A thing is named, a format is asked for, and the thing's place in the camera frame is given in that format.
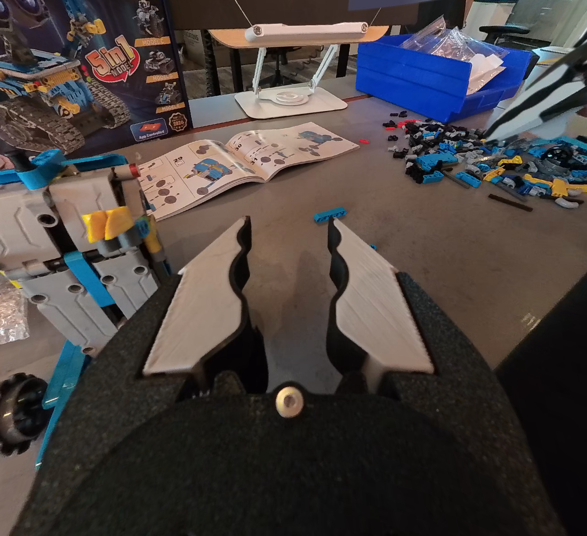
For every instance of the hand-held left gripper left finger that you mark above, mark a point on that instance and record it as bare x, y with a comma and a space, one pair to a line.
201, 307

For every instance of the open instruction booklet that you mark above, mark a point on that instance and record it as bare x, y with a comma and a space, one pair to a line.
220, 169

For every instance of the grey desk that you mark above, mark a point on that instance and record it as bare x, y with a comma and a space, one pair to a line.
412, 270

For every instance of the clear plastic bags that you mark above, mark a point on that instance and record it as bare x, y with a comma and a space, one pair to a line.
454, 54

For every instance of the blue plastic bin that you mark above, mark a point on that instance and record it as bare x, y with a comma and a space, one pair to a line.
412, 73

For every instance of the white book stand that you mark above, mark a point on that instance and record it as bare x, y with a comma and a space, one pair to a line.
293, 103

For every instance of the pile of building pieces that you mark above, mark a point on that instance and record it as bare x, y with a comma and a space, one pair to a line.
458, 155

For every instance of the black office chair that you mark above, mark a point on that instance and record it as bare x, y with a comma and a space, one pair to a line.
504, 32

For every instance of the dark blue robot kit box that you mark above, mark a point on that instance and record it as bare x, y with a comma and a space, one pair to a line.
91, 41

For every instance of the black axle rod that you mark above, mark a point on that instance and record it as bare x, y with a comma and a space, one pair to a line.
510, 202

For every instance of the crinkled clear plastic bag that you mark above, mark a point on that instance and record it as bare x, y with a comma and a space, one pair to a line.
11, 311

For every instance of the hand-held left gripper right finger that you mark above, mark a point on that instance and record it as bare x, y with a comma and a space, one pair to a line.
376, 311

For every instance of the blue beam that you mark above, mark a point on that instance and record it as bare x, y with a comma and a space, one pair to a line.
330, 215

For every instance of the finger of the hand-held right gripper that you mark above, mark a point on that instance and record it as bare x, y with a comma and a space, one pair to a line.
523, 125
536, 96

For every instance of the grey and blue toy robot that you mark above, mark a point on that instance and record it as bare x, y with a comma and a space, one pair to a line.
69, 247

